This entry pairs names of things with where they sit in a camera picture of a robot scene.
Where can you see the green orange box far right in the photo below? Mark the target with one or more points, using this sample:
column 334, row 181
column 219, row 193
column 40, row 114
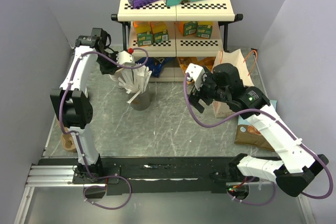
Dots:
column 204, row 29

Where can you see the blue snack bag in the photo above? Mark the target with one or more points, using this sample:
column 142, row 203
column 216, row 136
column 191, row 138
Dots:
column 156, row 64

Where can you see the green orange box far left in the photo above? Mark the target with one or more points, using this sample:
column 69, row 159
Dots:
column 144, row 36

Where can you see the stack of white lids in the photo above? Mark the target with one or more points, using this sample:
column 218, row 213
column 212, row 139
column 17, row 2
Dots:
column 114, row 77

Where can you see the bundle of wrapped white straws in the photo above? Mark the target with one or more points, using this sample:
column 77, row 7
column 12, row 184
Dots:
column 135, row 81

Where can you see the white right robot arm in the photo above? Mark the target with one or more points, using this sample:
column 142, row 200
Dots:
column 297, row 165

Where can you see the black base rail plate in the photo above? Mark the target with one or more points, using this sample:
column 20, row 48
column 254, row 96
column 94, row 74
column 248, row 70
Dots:
column 121, row 175

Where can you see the green orange box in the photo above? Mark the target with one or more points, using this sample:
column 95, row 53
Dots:
column 144, row 36
column 204, row 29
column 186, row 28
column 159, row 31

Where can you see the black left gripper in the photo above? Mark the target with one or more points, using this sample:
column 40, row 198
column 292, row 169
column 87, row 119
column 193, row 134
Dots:
column 110, row 71

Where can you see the paper takeout bag orange handles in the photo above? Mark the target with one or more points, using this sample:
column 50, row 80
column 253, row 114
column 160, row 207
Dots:
column 245, row 66

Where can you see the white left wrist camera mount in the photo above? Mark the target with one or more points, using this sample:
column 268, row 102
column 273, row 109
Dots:
column 125, row 59

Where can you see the brown chips bag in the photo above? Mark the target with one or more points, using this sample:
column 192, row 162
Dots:
column 247, row 134

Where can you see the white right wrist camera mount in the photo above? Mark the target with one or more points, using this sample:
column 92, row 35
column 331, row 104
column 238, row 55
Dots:
column 195, row 73

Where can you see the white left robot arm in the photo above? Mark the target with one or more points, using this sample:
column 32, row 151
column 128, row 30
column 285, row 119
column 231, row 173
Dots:
column 72, row 105

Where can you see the orange snack bag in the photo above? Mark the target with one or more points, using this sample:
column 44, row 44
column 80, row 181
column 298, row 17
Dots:
column 181, row 64

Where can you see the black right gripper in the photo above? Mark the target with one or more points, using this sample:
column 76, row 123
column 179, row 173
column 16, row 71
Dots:
column 195, row 96

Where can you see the grey straw holder cup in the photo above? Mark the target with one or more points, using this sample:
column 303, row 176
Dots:
column 142, row 101

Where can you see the cream two-tier shelf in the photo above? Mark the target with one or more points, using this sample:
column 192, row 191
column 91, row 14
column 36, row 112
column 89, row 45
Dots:
column 220, row 12

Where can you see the brown cardboard cup carrier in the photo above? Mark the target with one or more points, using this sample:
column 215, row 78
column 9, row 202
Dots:
column 68, row 143

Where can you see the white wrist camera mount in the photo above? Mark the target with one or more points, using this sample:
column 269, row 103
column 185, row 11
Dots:
column 195, row 73
column 125, row 59

